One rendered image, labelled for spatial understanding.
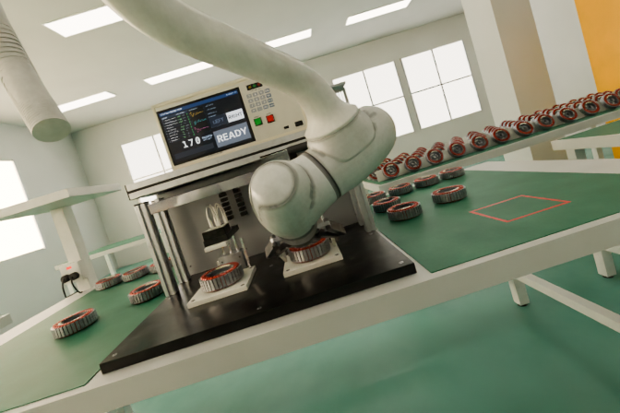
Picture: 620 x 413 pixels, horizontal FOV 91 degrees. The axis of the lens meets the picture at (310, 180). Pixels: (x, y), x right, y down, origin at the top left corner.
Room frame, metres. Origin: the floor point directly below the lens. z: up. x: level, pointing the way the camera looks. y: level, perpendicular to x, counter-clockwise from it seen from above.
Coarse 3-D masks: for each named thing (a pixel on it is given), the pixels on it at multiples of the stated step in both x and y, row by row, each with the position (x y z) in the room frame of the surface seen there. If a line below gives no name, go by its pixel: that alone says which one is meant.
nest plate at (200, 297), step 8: (248, 272) 0.82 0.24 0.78; (240, 280) 0.77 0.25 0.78; (248, 280) 0.75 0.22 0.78; (200, 288) 0.81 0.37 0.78; (224, 288) 0.75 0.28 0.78; (232, 288) 0.73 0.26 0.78; (240, 288) 0.72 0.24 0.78; (200, 296) 0.75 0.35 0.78; (208, 296) 0.73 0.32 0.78; (216, 296) 0.72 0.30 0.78; (224, 296) 0.72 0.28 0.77; (192, 304) 0.72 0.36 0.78; (200, 304) 0.72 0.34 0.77
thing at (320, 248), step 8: (320, 240) 0.78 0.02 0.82; (296, 248) 0.77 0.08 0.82; (304, 248) 0.75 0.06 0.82; (312, 248) 0.74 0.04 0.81; (320, 248) 0.75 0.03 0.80; (328, 248) 0.78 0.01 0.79; (296, 256) 0.75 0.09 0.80; (304, 256) 0.74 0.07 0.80; (312, 256) 0.75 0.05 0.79; (320, 256) 0.76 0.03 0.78
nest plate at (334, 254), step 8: (336, 248) 0.79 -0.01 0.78; (288, 256) 0.85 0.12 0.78; (328, 256) 0.74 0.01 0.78; (336, 256) 0.73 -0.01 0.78; (288, 264) 0.78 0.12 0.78; (296, 264) 0.76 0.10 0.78; (304, 264) 0.74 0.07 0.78; (312, 264) 0.73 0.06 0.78; (320, 264) 0.73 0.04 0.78; (288, 272) 0.72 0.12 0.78; (296, 272) 0.72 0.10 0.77
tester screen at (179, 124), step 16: (224, 96) 0.93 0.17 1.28; (176, 112) 0.92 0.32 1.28; (192, 112) 0.92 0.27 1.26; (208, 112) 0.93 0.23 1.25; (224, 112) 0.93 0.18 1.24; (176, 128) 0.92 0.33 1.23; (192, 128) 0.92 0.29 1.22; (208, 128) 0.92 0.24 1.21; (176, 144) 0.92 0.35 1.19; (176, 160) 0.92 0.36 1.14
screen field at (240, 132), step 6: (234, 126) 0.93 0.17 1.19; (240, 126) 0.93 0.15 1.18; (246, 126) 0.93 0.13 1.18; (216, 132) 0.92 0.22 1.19; (222, 132) 0.93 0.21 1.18; (228, 132) 0.93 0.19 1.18; (234, 132) 0.93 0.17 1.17; (240, 132) 0.93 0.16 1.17; (246, 132) 0.93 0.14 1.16; (216, 138) 0.92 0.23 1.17; (222, 138) 0.93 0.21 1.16; (228, 138) 0.93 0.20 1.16; (234, 138) 0.93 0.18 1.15; (240, 138) 0.93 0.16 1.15; (246, 138) 0.93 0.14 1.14; (222, 144) 0.93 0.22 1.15; (228, 144) 0.93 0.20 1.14
